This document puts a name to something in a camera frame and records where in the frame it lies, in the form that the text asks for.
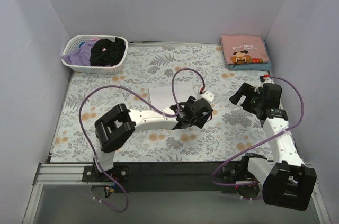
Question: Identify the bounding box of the white t shirt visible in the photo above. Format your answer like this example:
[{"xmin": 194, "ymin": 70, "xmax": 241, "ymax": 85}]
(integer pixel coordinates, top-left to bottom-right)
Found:
[{"xmin": 148, "ymin": 83, "xmax": 197, "ymax": 110}]

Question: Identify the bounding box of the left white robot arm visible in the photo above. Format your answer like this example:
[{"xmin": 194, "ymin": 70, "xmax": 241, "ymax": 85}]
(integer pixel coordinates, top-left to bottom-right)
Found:
[{"xmin": 94, "ymin": 91, "xmax": 215, "ymax": 182}]

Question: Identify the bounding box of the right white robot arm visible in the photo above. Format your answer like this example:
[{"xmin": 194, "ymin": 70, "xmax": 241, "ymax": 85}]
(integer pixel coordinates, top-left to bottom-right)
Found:
[{"xmin": 229, "ymin": 82, "xmax": 317, "ymax": 211}]

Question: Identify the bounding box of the floral table mat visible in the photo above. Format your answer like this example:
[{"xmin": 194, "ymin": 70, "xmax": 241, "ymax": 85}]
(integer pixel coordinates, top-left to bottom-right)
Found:
[{"xmin": 50, "ymin": 45, "xmax": 273, "ymax": 163}]

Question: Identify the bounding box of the folded pink t shirt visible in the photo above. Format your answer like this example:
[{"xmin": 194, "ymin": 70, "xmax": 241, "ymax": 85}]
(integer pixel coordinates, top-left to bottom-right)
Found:
[{"xmin": 220, "ymin": 35, "xmax": 269, "ymax": 65}]

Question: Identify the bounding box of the black garment in basket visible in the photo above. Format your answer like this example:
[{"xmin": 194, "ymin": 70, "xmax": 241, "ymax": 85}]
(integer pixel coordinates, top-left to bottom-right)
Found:
[{"xmin": 90, "ymin": 38, "xmax": 126, "ymax": 67}]

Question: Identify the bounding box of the purple garment in basket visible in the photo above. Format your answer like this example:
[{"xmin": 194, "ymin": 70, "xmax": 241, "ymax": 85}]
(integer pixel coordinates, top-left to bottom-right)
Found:
[{"xmin": 63, "ymin": 39, "xmax": 99, "ymax": 66}]

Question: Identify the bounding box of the white plastic laundry basket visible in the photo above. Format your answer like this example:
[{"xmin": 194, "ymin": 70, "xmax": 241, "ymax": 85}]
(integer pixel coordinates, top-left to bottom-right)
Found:
[{"xmin": 61, "ymin": 35, "xmax": 129, "ymax": 74}]

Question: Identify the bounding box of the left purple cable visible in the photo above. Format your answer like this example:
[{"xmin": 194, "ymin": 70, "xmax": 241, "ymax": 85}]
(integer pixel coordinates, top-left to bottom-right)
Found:
[{"xmin": 78, "ymin": 68, "xmax": 207, "ymax": 213}]

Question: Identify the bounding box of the purple cable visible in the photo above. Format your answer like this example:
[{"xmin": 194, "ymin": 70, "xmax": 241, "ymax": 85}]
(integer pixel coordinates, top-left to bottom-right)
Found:
[
  {"xmin": 78, "ymin": 68, "xmax": 207, "ymax": 213},
  {"xmin": 212, "ymin": 74, "xmax": 304, "ymax": 201}
]

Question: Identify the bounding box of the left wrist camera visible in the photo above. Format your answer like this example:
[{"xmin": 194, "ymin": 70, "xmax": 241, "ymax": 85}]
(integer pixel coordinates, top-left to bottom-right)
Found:
[{"xmin": 198, "ymin": 91, "xmax": 215, "ymax": 104}]

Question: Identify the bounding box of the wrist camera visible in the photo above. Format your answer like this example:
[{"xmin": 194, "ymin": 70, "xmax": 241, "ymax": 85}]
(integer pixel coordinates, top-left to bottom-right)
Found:
[
  {"xmin": 198, "ymin": 91, "xmax": 215, "ymax": 104},
  {"xmin": 255, "ymin": 74, "xmax": 274, "ymax": 93}
]

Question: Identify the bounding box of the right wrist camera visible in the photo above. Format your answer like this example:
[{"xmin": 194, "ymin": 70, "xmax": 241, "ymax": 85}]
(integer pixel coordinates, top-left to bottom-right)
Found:
[{"xmin": 255, "ymin": 74, "xmax": 274, "ymax": 93}]

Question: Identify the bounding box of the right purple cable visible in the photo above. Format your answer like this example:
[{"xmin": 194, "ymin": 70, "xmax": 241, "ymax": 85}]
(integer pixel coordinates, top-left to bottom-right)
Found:
[{"xmin": 212, "ymin": 74, "xmax": 304, "ymax": 201}]

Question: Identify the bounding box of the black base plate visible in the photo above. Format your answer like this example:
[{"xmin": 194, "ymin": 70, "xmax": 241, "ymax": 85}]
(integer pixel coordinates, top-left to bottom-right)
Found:
[{"xmin": 82, "ymin": 162, "xmax": 272, "ymax": 200}]

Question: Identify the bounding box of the aluminium frame rail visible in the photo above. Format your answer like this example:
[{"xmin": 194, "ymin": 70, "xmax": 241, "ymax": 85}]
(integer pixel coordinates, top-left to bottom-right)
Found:
[{"xmin": 24, "ymin": 163, "xmax": 330, "ymax": 223}]

